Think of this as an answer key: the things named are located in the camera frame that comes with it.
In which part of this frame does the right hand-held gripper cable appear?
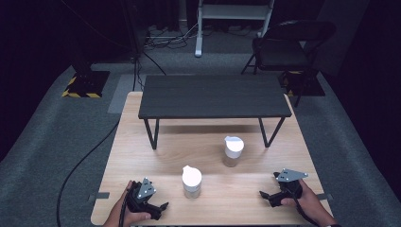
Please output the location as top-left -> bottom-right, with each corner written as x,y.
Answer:
289,188 -> 313,227

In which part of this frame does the white metal stand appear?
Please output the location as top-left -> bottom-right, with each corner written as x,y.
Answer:
194,0 -> 276,59

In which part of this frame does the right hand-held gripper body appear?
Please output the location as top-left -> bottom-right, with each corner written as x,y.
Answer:
270,168 -> 309,201

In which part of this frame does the black low shelf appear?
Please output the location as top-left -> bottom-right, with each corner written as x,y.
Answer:
137,74 -> 293,150

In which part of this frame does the dark upright post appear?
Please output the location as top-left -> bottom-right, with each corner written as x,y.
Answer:
120,0 -> 149,60

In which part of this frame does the left hand-held gripper cable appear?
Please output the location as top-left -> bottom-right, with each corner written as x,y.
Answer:
118,188 -> 131,227

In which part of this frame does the thin black cable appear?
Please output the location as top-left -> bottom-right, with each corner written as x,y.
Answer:
133,50 -> 167,93

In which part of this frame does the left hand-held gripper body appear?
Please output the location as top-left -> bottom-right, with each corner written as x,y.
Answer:
126,177 -> 161,214

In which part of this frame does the white-lidded seasoning jar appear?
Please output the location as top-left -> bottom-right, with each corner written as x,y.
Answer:
222,135 -> 246,168
181,165 -> 203,200

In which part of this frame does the thick black floor cable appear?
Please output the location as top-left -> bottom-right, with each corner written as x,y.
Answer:
55,120 -> 121,227

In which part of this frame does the black folding chair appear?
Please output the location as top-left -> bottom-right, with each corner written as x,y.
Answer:
240,19 -> 337,108

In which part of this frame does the person's right hand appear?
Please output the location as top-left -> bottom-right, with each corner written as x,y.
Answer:
280,179 -> 337,227

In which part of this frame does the person's left hand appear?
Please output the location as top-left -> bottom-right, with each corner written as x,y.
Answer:
102,180 -> 152,227

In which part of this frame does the bundle of floor cables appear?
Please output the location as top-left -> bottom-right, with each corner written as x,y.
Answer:
144,23 -> 198,50

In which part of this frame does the hand-held gripper cable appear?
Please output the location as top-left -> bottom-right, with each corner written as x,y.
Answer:
289,188 -> 313,227
118,188 -> 131,227

